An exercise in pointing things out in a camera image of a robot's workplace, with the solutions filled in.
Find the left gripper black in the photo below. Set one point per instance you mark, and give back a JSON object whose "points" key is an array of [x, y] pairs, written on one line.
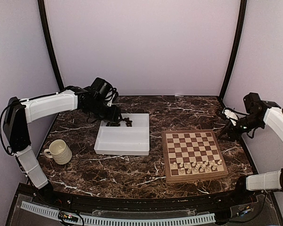
{"points": [[113, 115]]}

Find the black left frame post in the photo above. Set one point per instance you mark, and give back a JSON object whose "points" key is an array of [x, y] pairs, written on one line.
{"points": [[49, 44]]}

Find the wooden chess board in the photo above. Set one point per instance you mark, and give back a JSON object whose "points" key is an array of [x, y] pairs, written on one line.
{"points": [[188, 146]]}

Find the white chess queen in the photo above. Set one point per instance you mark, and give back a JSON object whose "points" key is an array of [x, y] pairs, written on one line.
{"points": [[196, 169]]}

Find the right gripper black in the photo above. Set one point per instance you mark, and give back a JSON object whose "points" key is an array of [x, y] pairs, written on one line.
{"points": [[232, 132]]}

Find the dark chess pieces pile lower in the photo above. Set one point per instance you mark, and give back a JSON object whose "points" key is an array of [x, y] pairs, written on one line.
{"points": [[113, 124]]}

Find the black right frame post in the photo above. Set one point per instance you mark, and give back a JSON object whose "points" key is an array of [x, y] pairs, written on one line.
{"points": [[235, 47]]}

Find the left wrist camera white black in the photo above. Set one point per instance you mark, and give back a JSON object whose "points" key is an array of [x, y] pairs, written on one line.
{"points": [[112, 95]]}

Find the black frame post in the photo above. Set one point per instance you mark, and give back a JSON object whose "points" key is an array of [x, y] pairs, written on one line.
{"points": [[235, 47], [49, 44]]}

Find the dark chess pieces pile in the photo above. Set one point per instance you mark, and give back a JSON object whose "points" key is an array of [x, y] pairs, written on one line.
{"points": [[127, 121], [113, 124]]}

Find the white slotted cable duct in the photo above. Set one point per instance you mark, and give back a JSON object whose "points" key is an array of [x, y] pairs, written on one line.
{"points": [[114, 218]]}

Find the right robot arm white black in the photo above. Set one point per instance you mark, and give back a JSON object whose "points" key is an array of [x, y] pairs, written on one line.
{"points": [[266, 148]]}

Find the cream ribbed ceramic mug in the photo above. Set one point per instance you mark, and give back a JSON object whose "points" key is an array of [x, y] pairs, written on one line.
{"points": [[59, 152]]}

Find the white chess pawn eleventh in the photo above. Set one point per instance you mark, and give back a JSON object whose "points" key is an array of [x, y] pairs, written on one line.
{"points": [[212, 162]]}

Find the black front rail base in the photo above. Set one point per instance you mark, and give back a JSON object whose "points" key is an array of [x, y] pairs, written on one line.
{"points": [[230, 208]]}

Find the dark chess pieces pile upper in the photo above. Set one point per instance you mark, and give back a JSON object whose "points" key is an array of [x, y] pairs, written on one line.
{"points": [[127, 121]]}

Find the white plastic divided tray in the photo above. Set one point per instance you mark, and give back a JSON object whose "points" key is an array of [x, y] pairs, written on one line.
{"points": [[124, 140]]}

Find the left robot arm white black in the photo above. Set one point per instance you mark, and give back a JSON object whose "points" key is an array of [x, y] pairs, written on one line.
{"points": [[20, 114]]}

